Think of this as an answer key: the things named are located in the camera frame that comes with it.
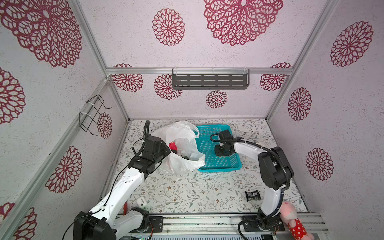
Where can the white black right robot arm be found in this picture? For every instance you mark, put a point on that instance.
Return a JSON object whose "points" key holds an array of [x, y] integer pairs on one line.
{"points": [[275, 170]]}

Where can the red handled tool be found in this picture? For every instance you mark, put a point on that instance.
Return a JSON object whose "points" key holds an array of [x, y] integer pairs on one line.
{"points": [[125, 208]]}

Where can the pink plush toy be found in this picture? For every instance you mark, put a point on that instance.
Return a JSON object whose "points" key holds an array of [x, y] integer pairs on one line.
{"points": [[289, 216]]}

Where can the small black packet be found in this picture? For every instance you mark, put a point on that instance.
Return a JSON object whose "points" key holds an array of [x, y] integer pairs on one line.
{"points": [[253, 196]]}

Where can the grey wall shelf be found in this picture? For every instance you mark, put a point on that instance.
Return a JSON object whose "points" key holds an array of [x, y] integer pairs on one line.
{"points": [[213, 81]]}

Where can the red dragon fruit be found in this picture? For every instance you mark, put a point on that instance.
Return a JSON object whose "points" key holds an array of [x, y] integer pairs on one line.
{"points": [[173, 147]]}

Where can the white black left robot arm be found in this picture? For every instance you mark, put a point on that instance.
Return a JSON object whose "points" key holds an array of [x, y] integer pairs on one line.
{"points": [[102, 221]]}

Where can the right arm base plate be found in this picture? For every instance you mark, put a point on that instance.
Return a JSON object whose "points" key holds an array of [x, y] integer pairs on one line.
{"points": [[273, 224]]}

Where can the black wire wall rack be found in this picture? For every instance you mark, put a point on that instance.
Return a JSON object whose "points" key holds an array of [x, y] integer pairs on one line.
{"points": [[96, 120]]}

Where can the white small adapter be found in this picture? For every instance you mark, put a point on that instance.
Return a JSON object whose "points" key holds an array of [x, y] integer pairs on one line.
{"points": [[141, 202]]}

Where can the white plastic bag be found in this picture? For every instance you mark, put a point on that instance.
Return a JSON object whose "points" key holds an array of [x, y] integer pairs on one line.
{"points": [[188, 158]]}

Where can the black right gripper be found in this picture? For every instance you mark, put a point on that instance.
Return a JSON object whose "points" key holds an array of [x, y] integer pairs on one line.
{"points": [[217, 152]]}

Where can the teal plastic basket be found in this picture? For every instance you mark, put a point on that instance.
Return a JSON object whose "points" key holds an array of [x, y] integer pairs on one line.
{"points": [[215, 160]]}

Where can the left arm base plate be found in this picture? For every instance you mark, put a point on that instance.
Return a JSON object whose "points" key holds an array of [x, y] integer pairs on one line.
{"points": [[152, 225]]}

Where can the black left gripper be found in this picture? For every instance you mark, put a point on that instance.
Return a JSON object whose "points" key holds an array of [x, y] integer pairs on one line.
{"points": [[165, 149]]}

